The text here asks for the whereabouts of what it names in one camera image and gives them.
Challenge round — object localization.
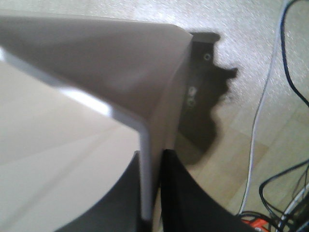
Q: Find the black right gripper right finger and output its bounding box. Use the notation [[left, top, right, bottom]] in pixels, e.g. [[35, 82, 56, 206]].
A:
[[160, 149, 253, 232]]

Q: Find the white plastic trash bin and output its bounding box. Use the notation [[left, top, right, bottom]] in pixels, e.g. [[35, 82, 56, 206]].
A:
[[0, 12, 193, 232]]

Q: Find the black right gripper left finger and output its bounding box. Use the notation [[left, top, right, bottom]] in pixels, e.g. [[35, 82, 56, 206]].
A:
[[57, 151, 141, 232]]

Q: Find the black cable on floor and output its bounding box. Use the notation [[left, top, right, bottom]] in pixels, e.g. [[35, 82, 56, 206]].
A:
[[281, 0, 309, 107]]

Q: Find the white cable on floor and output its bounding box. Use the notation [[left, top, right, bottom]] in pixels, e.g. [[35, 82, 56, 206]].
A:
[[238, 0, 290, 216]]

